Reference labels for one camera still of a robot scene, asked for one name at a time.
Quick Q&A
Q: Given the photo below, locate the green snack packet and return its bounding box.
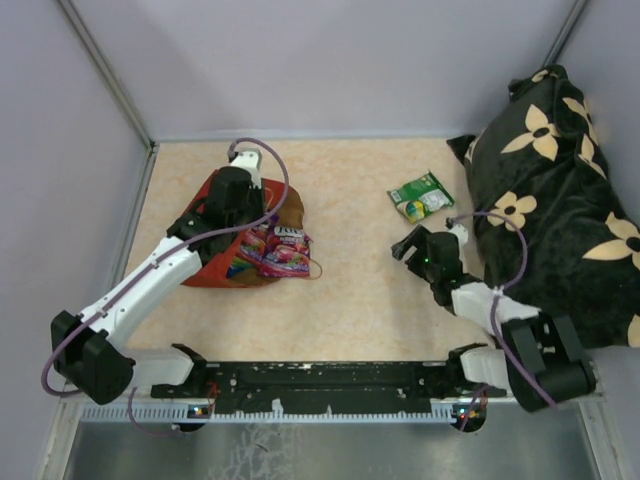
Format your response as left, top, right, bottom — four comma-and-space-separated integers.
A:
387, 171, 455, 224

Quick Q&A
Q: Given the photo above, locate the red paper bag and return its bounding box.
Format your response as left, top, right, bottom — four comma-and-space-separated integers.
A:
180, 168, 324, 292

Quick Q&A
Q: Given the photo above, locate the purple berries candy packet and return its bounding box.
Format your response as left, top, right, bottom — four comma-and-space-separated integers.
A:
258, 225, 311, 278

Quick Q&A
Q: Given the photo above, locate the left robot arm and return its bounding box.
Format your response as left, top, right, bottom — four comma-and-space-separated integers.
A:
51, 159, 265, 405

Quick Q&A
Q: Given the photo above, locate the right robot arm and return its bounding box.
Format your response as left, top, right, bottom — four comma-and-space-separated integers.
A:
391, 225, 596, 413

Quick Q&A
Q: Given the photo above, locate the rainbow candy packet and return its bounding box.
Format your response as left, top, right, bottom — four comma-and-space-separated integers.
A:
227, 223, 269, 278

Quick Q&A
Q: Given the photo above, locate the black floral blanket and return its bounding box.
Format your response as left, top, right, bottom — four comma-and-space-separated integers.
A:
448, 64, 639, 349

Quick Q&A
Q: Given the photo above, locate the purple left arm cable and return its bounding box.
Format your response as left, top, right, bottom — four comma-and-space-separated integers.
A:
40, 137, 291, 440

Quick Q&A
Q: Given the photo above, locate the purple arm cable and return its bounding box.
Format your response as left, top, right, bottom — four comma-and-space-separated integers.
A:
40, 137, 291, 440
445, 210, 559, 435

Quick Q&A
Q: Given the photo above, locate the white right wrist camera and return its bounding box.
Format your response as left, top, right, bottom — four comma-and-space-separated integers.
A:
445, 217, 469, 247

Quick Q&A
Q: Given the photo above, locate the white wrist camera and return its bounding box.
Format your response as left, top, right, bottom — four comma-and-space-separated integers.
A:
229, 149, 262, 188
445, 217, 469, 247

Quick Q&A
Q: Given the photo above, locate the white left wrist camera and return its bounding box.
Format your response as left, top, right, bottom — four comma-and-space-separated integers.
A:
229, 149, 262, 188

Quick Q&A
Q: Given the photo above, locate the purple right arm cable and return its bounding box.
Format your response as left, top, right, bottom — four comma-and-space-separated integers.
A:
445, 210, 559, 435

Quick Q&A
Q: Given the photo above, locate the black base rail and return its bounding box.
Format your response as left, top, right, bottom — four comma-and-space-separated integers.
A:
151, 361, 479, 415

